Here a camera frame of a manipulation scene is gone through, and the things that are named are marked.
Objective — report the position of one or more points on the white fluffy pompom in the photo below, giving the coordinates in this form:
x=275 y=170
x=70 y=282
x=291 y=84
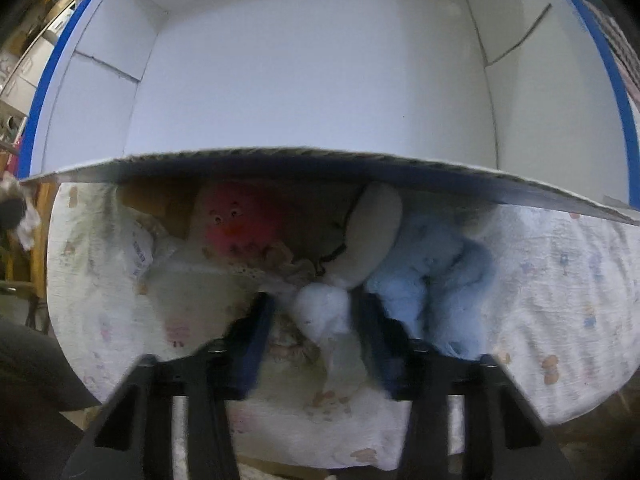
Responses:
x=321 y=311

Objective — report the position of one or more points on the cream plush sleep mask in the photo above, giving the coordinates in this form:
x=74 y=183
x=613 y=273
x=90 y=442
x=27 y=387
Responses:
x=370 y=233

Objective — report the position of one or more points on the beige lace scrunchie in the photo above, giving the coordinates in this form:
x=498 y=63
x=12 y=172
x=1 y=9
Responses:
x=282 y=276

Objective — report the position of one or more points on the light blue fluffy scrunchie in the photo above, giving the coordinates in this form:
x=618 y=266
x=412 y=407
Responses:
x=433 y=281

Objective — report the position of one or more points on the pink rubber duck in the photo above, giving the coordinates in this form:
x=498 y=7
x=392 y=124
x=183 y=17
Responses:
x=241 y=220

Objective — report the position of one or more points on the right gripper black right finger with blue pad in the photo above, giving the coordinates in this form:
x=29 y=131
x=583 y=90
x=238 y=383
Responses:
x=504 y=438

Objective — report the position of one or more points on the white cardboard box blue edges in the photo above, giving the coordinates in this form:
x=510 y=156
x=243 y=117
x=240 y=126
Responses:
x=514 y=101

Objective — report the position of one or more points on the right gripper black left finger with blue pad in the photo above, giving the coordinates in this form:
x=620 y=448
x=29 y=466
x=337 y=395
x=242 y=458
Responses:
x=131 y=436

